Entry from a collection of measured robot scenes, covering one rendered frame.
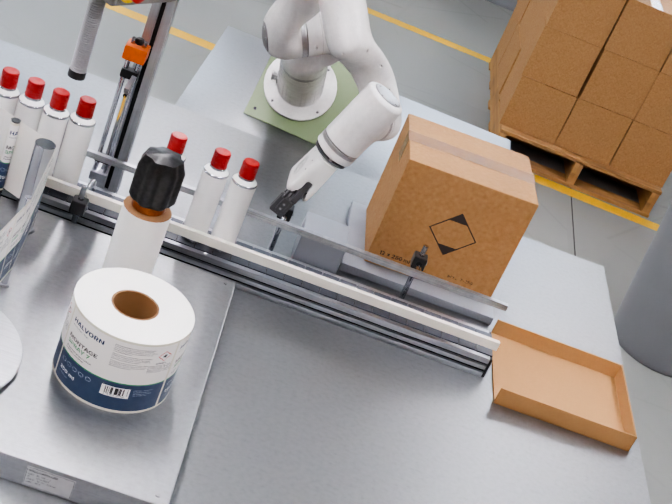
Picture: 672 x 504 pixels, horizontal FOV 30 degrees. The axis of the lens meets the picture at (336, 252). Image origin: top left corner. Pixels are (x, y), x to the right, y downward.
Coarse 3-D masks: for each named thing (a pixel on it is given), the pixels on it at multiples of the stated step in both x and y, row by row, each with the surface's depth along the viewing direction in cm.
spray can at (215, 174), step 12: (216, 156) 244; (228, 156) 244; (204, 168) 246; (216, 168) 245; (204, 180) 246; (216, 180) 245; (204, 192) 247; (216, 192) 247; (192, 204) 250; (204, 204) 248; (216, 204) 249; (192, 216) 250; (204, 216) 250; (204, 228) 252; (192, 240) 252
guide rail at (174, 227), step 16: (48, 176) 247; (64, 192) 248; (112, 208) 249; (176, 224) 249; (208, 240) 250; (224, 240) 251; (240, 256) 251; (256, 256) 251; (288, 272) 252; (304, 272) 252; (336, 288) 253; (352, 288) 253; (384, 304) 254; (400, 304) 255; (416, 320) 255; (432, 320) 255; (464, 336) 256; (480, 336) 256
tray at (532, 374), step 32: (512, 352) 271; (544, 352) 276; (576, 352) 276; (512, 384) 261; (544, 384) 265; (576, 384) 270; (608, 384) 275; (544, 416) 254; (576, 416) 253; (608, 416) 264
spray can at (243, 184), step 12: (240, 168) 246; (252, 168) 245; (240, 180) 246; (252, 180) 247; (228, 192) 248; (240, 192) 246; (252, 192) 247; (228, 204) 248; (240, 204) 248; (228, 216) 249; (240, 216) 250; (216, 228) 252; (228, 228) 250; (228, 240) 252
